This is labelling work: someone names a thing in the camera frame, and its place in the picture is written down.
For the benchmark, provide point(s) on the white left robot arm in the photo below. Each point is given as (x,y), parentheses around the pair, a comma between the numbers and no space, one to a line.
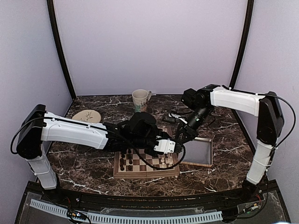
(40,125)

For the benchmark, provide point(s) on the metal tray with wooden rim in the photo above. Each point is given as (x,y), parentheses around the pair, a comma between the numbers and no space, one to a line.
(199,152)

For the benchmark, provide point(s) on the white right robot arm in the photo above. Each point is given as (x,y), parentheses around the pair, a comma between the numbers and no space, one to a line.
(269,124)

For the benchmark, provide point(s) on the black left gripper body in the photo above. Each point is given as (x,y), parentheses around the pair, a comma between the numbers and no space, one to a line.
(138,142)

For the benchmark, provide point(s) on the wooden chess board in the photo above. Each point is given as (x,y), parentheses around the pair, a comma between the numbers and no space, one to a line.
(143,171)

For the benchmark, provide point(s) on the black right corner post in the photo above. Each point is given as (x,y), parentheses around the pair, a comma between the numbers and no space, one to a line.
(243,43)

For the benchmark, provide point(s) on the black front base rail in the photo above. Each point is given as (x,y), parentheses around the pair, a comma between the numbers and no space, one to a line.
(93,201)

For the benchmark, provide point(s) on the black corner post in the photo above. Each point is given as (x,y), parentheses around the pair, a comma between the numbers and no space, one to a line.
(243,43)
(59,48)

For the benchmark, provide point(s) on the black left corner post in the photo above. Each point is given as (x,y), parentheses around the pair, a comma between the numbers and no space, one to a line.
(59,48)

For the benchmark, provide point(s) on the bird painted ceramic plate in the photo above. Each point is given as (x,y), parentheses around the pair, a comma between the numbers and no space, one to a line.
(90,116)

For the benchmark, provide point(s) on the white slotted cable duct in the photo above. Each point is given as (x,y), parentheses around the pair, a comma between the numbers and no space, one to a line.
(117,216)

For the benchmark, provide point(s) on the dark chess piece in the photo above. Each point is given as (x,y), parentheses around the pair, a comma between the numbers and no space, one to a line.
(122,161)

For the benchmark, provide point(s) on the coral painted ceramic mug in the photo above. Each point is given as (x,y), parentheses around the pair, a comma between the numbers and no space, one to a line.
(141,99)

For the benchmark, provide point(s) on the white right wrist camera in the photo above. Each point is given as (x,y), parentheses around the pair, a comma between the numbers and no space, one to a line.
(173,118)

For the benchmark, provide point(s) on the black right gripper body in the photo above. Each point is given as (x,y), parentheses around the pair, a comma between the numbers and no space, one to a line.
(202,113)

